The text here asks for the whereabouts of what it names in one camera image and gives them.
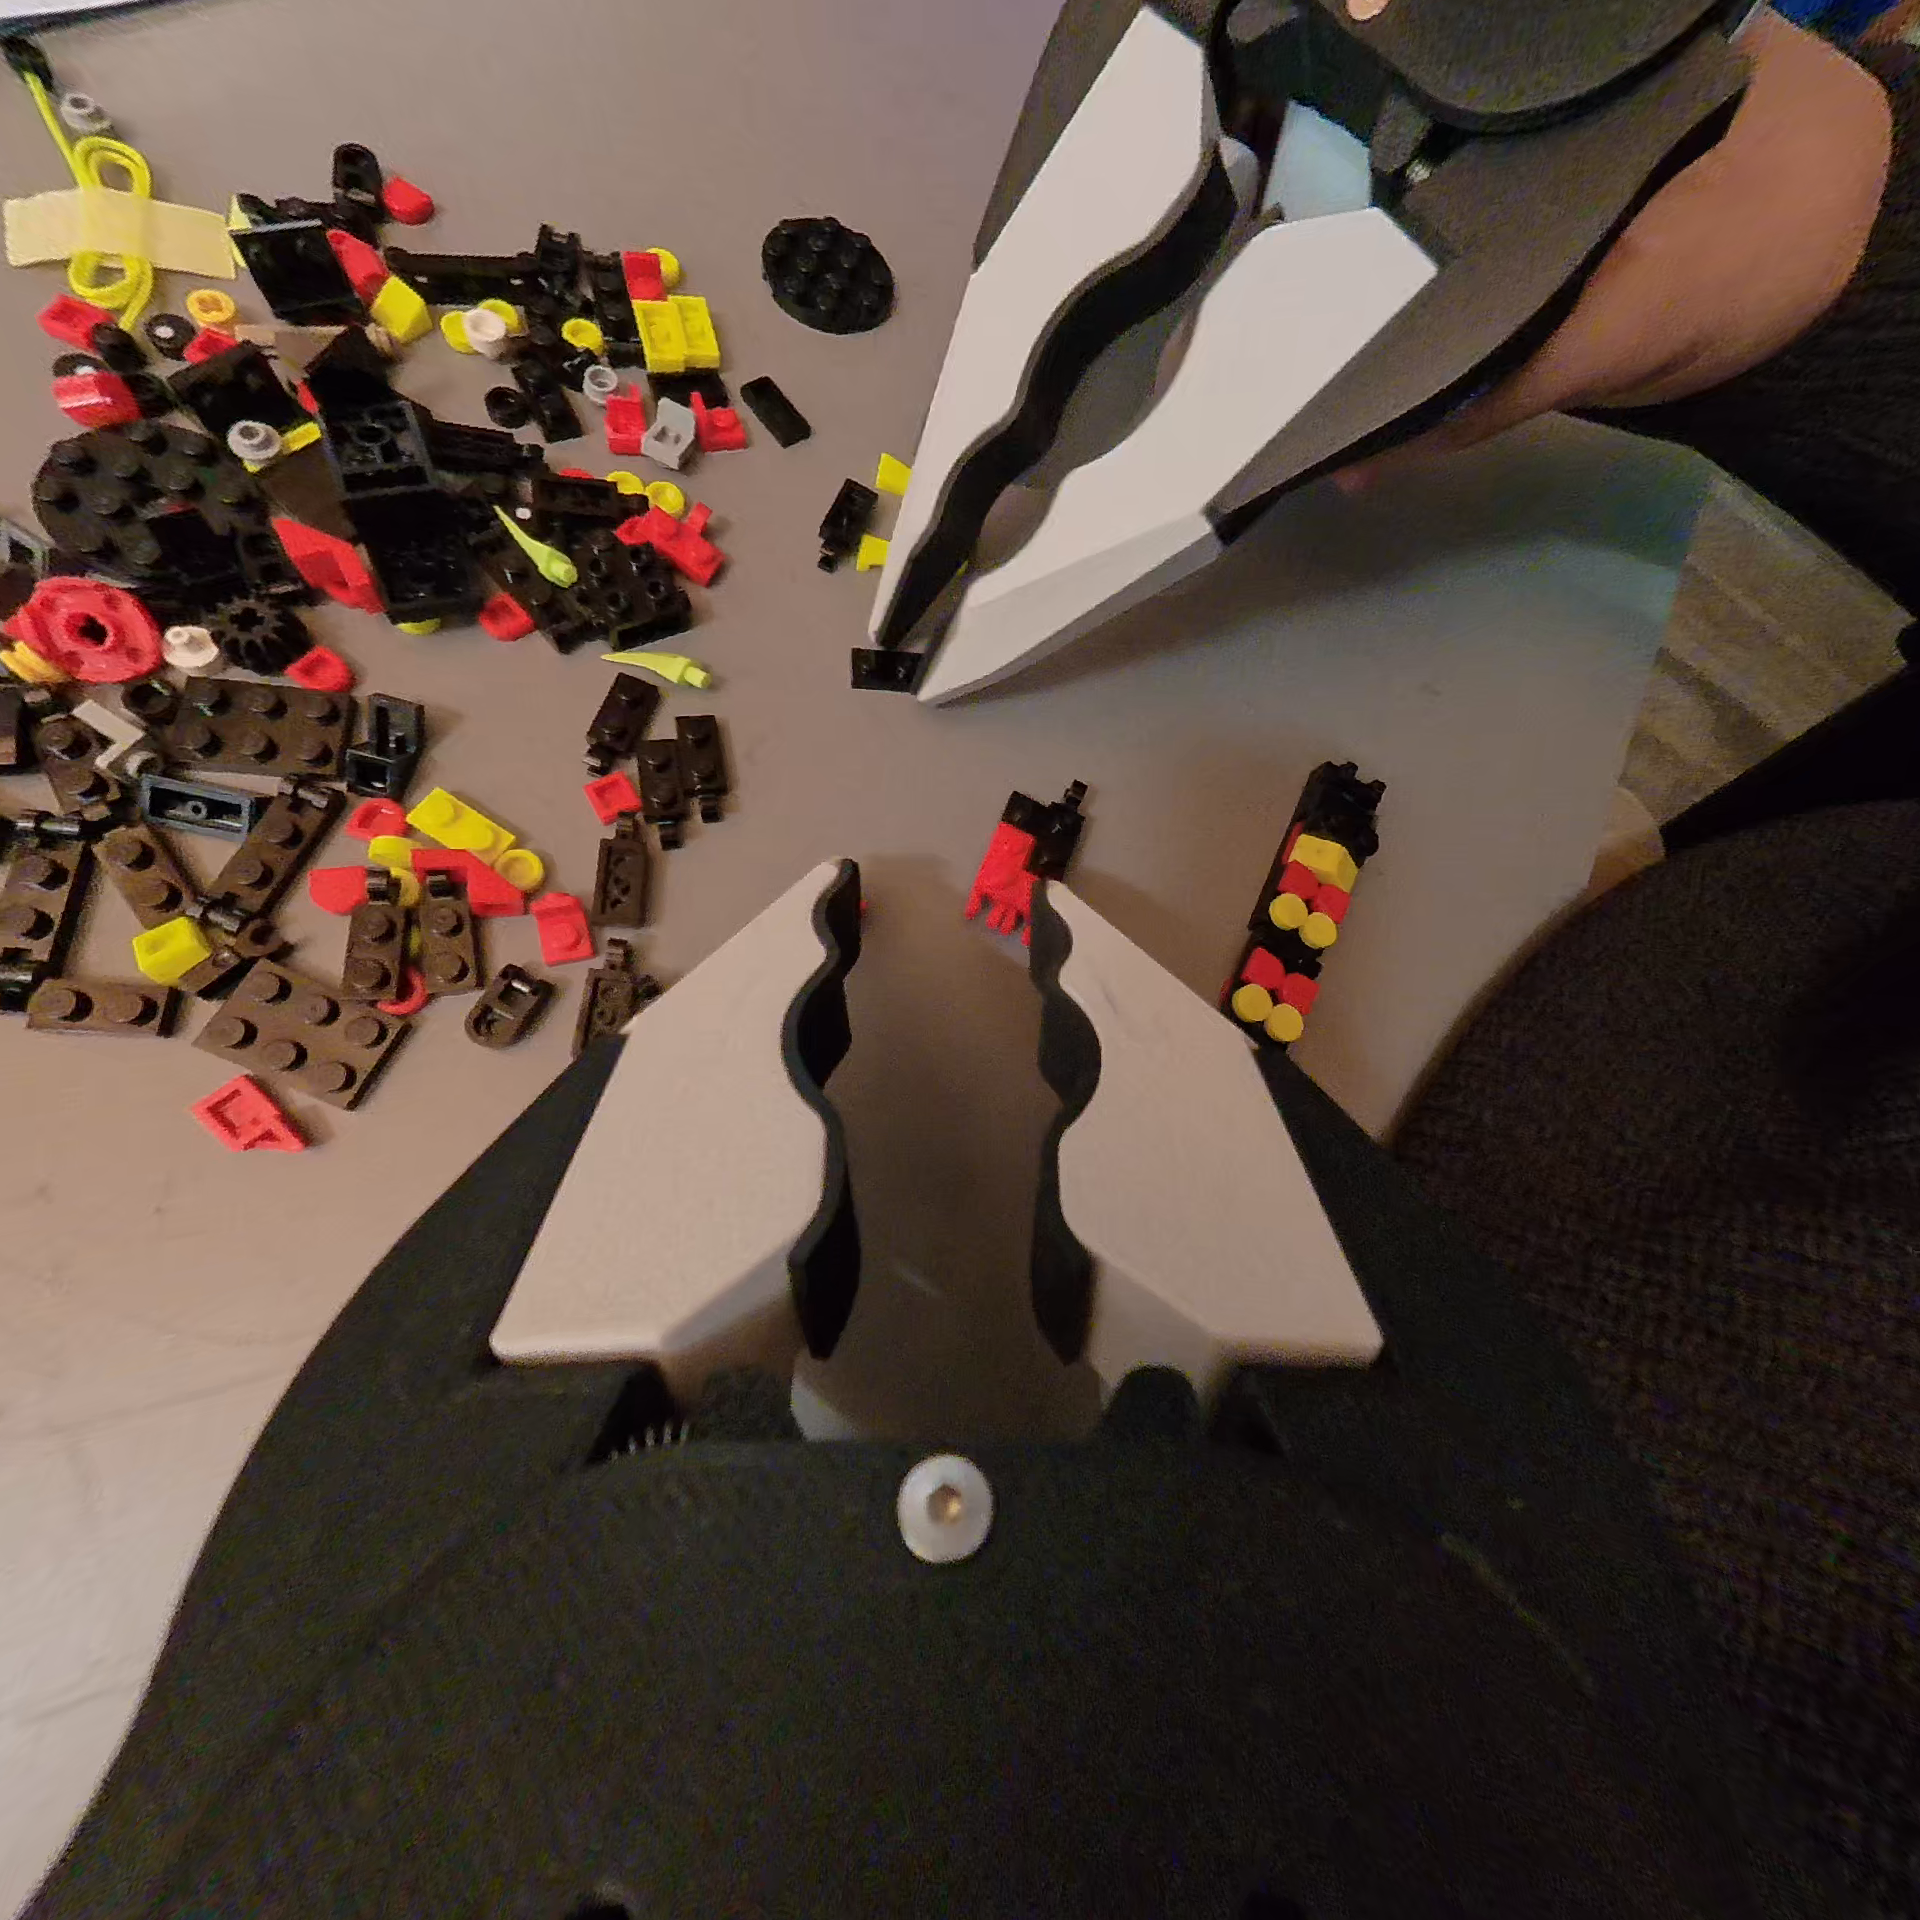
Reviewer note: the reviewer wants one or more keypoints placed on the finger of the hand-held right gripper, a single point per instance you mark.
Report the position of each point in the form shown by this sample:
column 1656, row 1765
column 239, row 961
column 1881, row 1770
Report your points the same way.
column 1095, row 196
column 1200, row 434

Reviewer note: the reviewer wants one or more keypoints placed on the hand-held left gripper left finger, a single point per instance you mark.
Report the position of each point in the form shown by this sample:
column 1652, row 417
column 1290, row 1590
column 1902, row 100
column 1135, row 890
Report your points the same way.
column 674, row 1170

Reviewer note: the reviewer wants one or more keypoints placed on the large black round lego plate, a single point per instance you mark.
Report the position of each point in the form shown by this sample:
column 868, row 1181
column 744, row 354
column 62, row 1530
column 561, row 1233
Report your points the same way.
column 129, row 481

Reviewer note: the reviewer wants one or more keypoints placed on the red round lego piece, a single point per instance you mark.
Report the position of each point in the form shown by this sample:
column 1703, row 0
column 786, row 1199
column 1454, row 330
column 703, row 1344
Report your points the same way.
column 84, row 629

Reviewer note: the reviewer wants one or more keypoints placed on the person's right hand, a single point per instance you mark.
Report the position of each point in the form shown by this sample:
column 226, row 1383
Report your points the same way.
column 1725, row 255

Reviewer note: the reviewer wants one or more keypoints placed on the yellow wedge lego plate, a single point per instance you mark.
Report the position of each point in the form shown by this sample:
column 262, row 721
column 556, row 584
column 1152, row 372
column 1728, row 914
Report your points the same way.
column 893, row 476

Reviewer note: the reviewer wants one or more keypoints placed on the black lego clip plate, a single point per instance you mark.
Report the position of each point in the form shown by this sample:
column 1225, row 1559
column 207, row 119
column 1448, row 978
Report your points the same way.
column 849, row 521
column 882, row 671

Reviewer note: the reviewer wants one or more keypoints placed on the red and black lego assembly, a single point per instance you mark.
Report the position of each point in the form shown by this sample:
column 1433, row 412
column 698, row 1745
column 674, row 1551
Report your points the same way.
column 1002, row 869

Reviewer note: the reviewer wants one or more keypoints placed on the pile of loose lego pieces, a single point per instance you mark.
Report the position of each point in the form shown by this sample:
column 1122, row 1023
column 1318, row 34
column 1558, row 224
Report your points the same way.
column 389, row 510

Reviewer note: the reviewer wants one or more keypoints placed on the black flat lego tile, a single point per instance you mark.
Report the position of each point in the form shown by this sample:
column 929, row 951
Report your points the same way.
column 775, row 410

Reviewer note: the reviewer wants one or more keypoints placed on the striped black yellow red lego assembly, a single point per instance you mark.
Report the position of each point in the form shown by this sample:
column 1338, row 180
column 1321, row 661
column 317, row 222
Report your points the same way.
column 1306, row 886

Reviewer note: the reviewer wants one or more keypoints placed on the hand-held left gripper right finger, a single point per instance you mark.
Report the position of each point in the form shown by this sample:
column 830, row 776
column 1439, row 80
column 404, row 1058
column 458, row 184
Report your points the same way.
column 1207, row 1184

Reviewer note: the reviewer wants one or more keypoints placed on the small black round lego plate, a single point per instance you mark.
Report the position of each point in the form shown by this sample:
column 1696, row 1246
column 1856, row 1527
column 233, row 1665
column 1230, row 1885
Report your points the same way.
column 829, row 276

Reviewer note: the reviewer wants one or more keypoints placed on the person's dark knit sweater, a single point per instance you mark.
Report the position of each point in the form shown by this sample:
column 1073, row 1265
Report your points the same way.
column 1652, row 1126

